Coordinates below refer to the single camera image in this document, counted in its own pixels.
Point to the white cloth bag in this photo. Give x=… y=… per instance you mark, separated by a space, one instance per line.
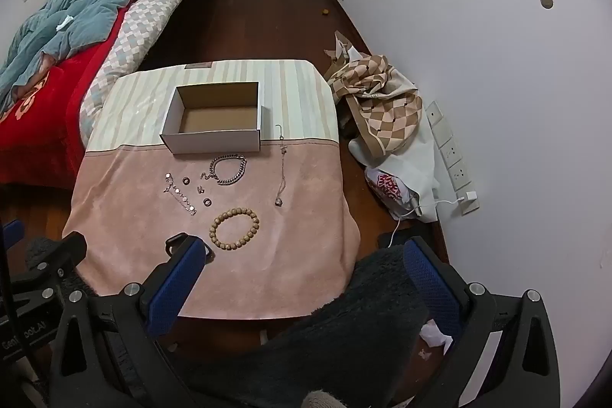
x=420 y=178

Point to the grey white checkered sheet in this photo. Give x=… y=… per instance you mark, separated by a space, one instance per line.
x=143 y=21

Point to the brown checkered cloth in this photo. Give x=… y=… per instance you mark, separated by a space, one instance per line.
x=377 y=102

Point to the white cardboard box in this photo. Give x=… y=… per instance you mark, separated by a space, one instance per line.
x=215 y=119

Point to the red printed plastic bag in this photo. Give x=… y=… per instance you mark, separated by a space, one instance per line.
x=385 y=185

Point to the white tissue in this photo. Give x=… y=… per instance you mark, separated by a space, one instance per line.
x=64 y=23

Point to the bed with red blanket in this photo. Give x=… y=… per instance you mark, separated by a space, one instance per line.
x=43 y=121

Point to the blue-grey quilt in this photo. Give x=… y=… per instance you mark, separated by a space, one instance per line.
x=81 y=16

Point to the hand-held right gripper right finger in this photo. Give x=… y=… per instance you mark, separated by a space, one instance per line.
x=430 y=288

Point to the white charger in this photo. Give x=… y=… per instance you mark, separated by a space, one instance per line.
x=470 y=196

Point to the crumpled white paper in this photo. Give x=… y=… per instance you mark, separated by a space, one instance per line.
x=435 y=334

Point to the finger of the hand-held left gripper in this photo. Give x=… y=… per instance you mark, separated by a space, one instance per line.
x=12 y=233
x=64 y=252

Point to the white wall socket row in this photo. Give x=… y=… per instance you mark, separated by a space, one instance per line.
x=452 y=154

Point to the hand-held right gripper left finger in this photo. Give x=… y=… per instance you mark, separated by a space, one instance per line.
x=177 y=283

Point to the pink striped tablecloth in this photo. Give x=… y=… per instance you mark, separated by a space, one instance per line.
x=287 y=245

